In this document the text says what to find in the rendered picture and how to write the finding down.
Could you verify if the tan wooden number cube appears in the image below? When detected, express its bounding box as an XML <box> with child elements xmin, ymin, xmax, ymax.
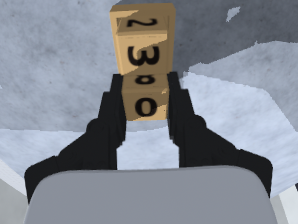
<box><xmin>122</xmin><ymin>74</ymin><xmax>169</xmax><ymax>121</ymax></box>
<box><xmin>115</xmin><ymin>16</ymin><xmax>170</xmax><ymax>76</ymax></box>

